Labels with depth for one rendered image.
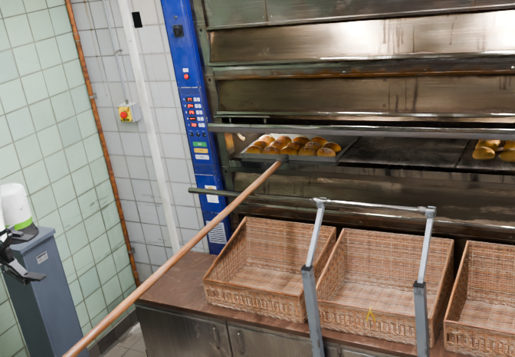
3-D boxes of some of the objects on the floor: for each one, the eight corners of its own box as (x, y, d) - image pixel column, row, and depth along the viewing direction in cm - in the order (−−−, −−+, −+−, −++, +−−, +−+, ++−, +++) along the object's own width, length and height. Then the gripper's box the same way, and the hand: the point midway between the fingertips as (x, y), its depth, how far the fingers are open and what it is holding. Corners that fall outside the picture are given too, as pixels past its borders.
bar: (228, 372, 347) (191, 185, 306) (457, 432, 285) (449, 206, 244) (198, 411, 322) (153, 212, 281) (442, 485, 260) (431, 244, 219)
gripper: (-12, 210, 192) (35, 216, 181) (10, 277, 200) (57, 287, 190) (-32, 221, 186) (15, 227, 175) (-9, 290, 194) (39, 300, 184)
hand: (34, 258), depth 183 cm, fingers open, 13 cm apart
